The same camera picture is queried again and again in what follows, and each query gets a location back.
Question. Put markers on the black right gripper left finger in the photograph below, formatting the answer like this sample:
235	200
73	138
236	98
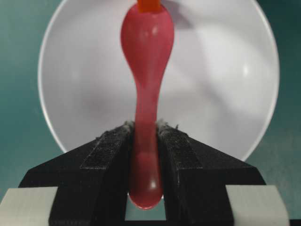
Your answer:
86	186

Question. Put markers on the pink plastic spoon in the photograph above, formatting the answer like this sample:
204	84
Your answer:
147	41

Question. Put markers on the white bowl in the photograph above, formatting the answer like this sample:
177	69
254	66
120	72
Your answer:
220	85

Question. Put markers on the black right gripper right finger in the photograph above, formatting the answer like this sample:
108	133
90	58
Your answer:
206	187

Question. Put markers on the small red block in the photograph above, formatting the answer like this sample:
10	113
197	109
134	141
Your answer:
148	5

